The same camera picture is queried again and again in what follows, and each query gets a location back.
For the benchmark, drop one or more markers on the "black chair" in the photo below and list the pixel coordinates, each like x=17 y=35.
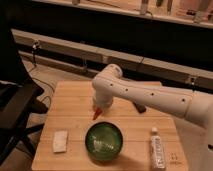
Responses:
x=14 y=117

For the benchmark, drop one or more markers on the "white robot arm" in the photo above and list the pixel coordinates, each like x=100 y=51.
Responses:
x=194 y=106

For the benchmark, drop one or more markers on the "green ceramic bowl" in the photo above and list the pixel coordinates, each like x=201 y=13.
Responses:
x=103 y=141

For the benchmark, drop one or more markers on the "clear plastic bottle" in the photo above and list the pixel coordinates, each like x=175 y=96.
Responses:
x=157 y=151

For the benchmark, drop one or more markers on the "white sponge block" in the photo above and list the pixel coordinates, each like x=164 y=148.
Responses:
x=60 y=141

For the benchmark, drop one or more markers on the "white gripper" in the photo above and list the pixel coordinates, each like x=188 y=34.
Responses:
x=102 y=103

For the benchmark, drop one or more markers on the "dark brown object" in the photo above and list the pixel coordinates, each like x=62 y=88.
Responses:
x=140 y=108

